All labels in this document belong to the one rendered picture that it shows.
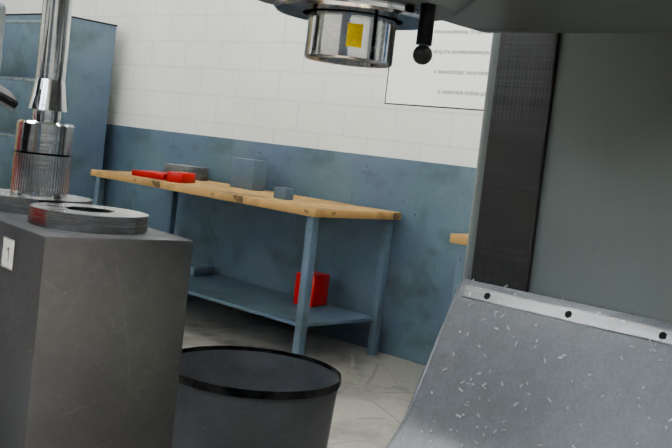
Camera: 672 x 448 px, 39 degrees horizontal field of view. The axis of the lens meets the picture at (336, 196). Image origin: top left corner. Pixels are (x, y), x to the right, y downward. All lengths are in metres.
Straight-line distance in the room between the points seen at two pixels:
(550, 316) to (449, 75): 4.89
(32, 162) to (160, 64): 6.90
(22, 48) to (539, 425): 7.47
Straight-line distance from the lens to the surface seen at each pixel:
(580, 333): 0.83
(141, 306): 0.72
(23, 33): 8.12
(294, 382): 2.77
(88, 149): 7.92
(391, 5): 0.48
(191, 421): 2.43
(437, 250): 5.66
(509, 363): 0.85
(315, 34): 0.50
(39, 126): 0.82
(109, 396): 0.73
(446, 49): 5.75
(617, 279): 0.83
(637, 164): 0.83
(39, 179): 0.82
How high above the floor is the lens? 1.23
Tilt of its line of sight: 3 degrees down
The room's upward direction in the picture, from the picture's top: 6 degrees clockwise
